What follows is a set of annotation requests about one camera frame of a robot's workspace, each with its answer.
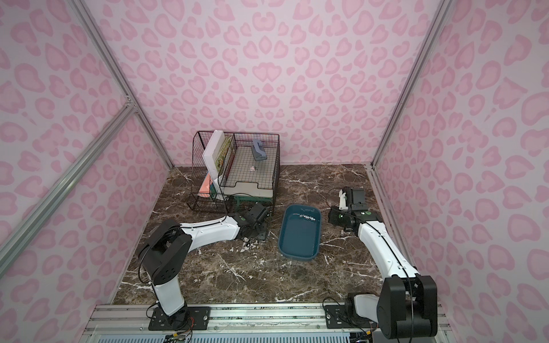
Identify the white board in organizer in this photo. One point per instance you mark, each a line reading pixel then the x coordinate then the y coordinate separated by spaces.
pixel 212 152

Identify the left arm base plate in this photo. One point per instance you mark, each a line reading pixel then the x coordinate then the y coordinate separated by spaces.
pixel 196 318

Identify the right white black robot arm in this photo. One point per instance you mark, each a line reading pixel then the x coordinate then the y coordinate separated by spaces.
pixel 407 305

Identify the right aluminium frame post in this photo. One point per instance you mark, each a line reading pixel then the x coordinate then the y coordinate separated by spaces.
pixel 443 12

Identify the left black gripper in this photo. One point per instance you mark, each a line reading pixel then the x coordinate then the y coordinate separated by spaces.
pixel 261 216

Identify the black wire mesh organizer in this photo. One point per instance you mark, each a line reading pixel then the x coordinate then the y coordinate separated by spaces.
pixel 219 202

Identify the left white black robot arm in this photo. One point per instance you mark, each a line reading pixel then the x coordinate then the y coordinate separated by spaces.
pixel 163 253

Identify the teal plastic storage box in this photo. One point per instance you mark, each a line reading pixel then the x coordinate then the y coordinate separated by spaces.
pixel 299 238

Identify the green illustrated book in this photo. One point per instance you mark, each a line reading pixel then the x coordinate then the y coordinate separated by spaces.
pixel 223 154

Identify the pink notebook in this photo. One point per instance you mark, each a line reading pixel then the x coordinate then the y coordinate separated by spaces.
pixel 205 188

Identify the left aluminium frame post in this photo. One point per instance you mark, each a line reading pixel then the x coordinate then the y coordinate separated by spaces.
pixel 93 31

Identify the aluminium frame post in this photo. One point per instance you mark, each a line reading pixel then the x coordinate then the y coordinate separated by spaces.
pixel 443 12
pixel 93 31

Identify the diagonal aluminium frame bar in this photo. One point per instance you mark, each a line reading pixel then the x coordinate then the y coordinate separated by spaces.
pixel 38 216

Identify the aluminium front rail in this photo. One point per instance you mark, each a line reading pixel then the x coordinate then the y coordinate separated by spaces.
pixel 222 318

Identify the green tray under organizer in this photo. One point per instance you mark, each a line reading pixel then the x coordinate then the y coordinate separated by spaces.
pixel 244 201

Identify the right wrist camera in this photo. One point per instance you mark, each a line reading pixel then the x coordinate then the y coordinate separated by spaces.
pixel 352 199

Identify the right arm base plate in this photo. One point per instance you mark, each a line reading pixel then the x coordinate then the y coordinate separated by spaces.
pixel 337 317

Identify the grey paper tray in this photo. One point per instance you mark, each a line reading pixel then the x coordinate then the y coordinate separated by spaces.
pixel 240 179

